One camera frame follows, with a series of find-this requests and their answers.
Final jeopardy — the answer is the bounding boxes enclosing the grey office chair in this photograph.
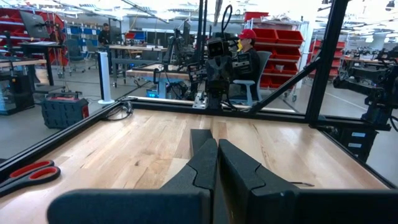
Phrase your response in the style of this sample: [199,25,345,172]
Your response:
[231,50,273,106]

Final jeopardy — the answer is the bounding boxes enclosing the dark office chair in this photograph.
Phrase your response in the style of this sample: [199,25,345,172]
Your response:
[65,38,91,75]

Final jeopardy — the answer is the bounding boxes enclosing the black and red toolbox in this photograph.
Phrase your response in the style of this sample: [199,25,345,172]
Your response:
[40,91,90,130]

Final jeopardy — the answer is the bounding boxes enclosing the black standing desk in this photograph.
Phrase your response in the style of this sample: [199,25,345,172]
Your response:
[0,41,66,94]

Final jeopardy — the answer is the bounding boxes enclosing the wooden table with blue leg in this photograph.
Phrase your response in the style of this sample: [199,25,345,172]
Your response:
[126,63,200,100]

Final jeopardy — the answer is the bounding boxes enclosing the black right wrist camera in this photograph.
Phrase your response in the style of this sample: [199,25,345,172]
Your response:
[206,37,231,58]

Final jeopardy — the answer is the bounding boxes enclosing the person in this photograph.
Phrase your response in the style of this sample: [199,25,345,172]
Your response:
[231,29,262,97]
[98,22,112,46]

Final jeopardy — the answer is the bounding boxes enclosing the red cabinet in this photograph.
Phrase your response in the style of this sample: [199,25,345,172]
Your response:
[0,7,70,67]

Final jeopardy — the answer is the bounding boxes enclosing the black computer case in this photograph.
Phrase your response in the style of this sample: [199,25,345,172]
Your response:
[0,73,35,116]

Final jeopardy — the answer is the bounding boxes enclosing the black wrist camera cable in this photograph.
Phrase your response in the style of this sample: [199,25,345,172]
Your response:
[220,4,234,40]

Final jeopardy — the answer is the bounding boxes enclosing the black cable coil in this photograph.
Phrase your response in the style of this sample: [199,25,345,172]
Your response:
[104,101,134,122]

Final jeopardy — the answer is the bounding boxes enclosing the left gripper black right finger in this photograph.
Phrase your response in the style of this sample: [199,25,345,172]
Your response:
[218,139,398,224]

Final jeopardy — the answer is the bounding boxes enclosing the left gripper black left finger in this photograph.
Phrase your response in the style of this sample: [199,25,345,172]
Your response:
[47,139,218,224]

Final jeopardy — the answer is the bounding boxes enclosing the wooden workbench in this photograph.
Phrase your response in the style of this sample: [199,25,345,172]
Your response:
[107,44,169,88]

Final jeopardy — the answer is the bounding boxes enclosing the black monitor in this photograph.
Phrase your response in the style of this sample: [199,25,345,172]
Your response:
[19,10,50,40]

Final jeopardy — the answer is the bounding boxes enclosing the red-handled scissors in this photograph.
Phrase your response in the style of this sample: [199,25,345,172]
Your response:
[0,159,62,198]

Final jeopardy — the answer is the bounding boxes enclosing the white post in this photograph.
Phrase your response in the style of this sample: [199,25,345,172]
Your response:
[97,51,116,105]

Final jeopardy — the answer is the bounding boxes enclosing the shelf with red bins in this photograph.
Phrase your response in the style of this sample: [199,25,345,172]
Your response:
[307,40,346,78]
[244,11,308,102]

